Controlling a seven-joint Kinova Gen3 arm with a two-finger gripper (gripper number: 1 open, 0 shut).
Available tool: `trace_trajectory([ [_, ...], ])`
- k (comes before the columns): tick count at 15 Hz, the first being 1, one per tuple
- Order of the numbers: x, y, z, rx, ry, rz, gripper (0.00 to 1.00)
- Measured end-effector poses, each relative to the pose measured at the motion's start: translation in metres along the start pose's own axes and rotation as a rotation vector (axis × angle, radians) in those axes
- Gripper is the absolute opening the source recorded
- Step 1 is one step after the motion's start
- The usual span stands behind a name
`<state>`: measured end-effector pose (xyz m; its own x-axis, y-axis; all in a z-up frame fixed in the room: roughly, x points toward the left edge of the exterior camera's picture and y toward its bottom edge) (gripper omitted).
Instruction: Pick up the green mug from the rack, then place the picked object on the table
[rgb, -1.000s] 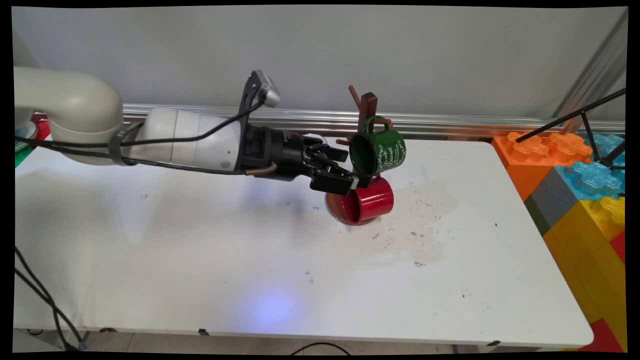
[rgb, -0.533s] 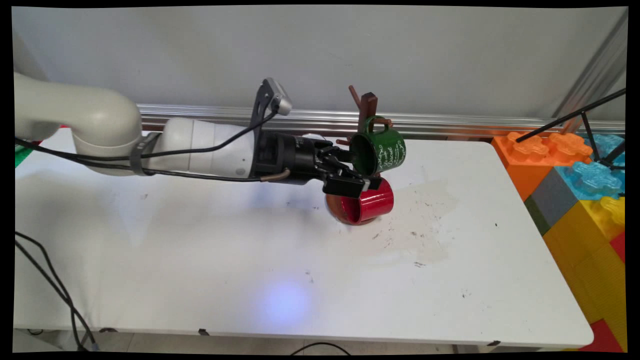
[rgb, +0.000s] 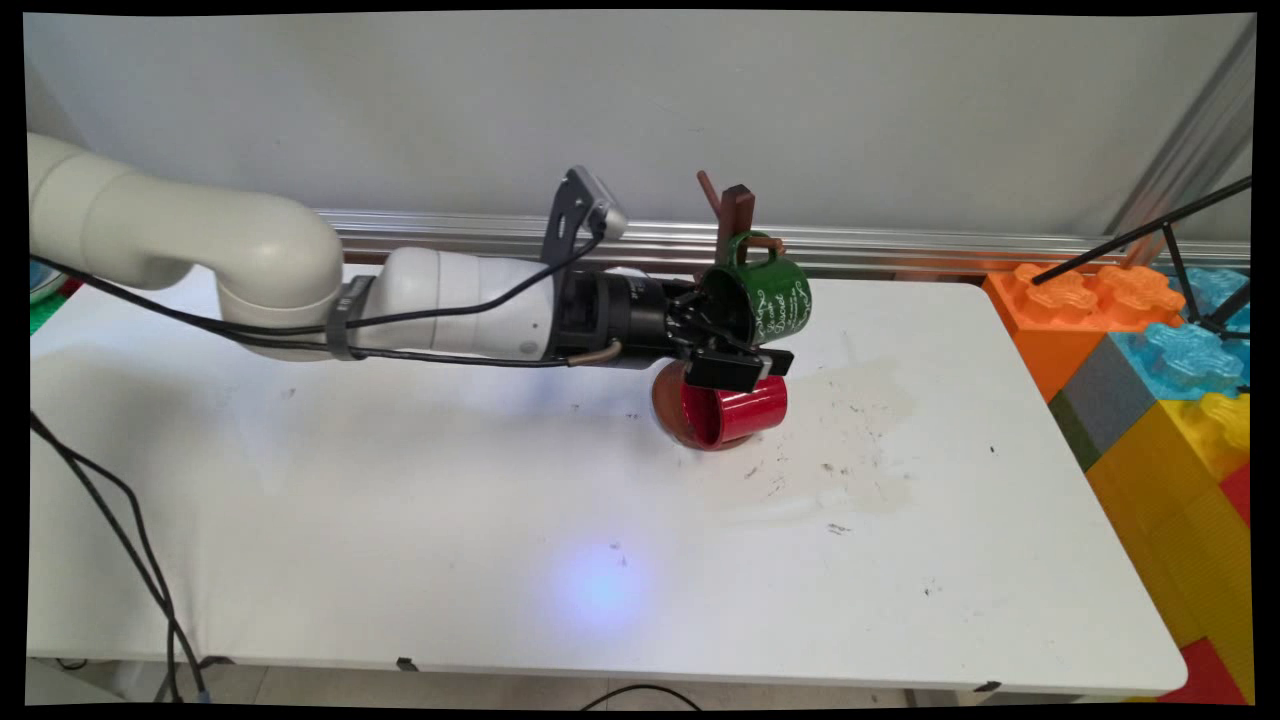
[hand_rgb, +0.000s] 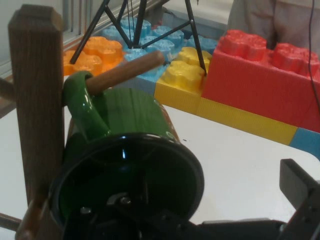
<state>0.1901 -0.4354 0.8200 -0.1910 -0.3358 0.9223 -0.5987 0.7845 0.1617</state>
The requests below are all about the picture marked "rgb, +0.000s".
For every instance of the brown wooden mug tree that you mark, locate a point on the brown wooden mug tree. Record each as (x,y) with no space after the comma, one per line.
(738,205)

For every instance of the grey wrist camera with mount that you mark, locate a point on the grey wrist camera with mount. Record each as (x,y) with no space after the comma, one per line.
(605,205)

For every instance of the small red toy block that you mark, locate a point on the small red toy block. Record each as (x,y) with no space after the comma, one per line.
(1238,495)

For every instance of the large yellow toy block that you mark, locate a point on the large yellow toy block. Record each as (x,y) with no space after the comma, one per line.
(1170,520)

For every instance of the slanted aluminium profile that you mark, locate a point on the slanted aluminium profile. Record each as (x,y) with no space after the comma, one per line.
(1190,140)

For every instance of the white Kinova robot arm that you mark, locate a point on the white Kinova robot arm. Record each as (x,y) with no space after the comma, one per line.
(250,250)

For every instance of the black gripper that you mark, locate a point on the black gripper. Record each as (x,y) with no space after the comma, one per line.
(620,315)

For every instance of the orange toy block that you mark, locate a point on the orange toy block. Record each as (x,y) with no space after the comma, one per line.
(1045,350)

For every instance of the black tripod stand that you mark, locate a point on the black tripod stand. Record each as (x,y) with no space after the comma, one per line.
(1130,237)

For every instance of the translucent blue toy block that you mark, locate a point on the translucent blue toy block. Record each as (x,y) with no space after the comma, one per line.
(1180,365)

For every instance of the horizontal aluminium rail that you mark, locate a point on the horizontal aluminium rail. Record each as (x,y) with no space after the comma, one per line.
(900,245)

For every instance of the green plastic object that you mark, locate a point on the green plastic object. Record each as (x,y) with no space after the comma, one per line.
(42,315)

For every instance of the grey toy block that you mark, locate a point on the grey toy block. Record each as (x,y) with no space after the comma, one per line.
(1105,400)

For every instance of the large red toy block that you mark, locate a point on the large red toy block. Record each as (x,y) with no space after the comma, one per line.
(1205,675)

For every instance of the green enamel mug white lettering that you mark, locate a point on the green enamel mug white lettering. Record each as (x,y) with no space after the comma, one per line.
(780,300)

